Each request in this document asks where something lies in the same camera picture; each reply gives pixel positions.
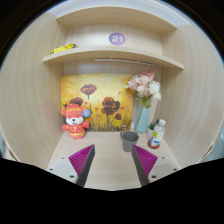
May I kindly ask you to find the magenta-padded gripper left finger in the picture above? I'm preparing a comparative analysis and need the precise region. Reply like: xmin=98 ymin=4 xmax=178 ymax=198
xmin=46 ymin=143 xmax=97 ymax=188

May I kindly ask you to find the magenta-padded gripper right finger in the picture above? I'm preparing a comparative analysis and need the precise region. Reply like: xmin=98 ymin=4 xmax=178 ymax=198
xmin=130 ymin=144 xmax=181 ymax=187

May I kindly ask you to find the clear plastic drink bottle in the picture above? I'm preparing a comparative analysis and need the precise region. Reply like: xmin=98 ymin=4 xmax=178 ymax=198
xmin=148 ymin=118 xmax=167 ymax=149

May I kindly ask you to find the grey mug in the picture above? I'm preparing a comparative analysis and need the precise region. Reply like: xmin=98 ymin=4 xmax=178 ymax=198
xmin=119 ymin=130 xmax=140 ymax=153

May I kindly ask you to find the red plush toy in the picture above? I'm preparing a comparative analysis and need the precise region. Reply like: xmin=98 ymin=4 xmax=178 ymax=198
xmin=60 ymin=103 xmax=92 ymax=141

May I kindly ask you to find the teal faceted vase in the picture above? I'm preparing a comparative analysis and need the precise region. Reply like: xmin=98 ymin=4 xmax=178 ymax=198
xmin=134 ymin=105 xmax=152 ymax=134

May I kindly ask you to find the pink and white flower bouquet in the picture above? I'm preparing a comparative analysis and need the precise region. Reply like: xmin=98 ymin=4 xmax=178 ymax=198
xmin=125 ymin=69 xmax=163 ymax=109

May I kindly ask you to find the yellow flower painting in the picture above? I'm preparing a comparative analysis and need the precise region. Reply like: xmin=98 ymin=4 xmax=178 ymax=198
xmin=60 ymin=73 xmax=134 ymax=133

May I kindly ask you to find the white light bar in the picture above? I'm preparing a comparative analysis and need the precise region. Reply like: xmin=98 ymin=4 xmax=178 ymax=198
xmin=94 ymin=58 xmax=154 ymax=67

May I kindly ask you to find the light wooden shelf unit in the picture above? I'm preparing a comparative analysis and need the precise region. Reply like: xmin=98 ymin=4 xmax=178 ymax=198
xmin=42 ymin=5 xmax=185 ymax=71

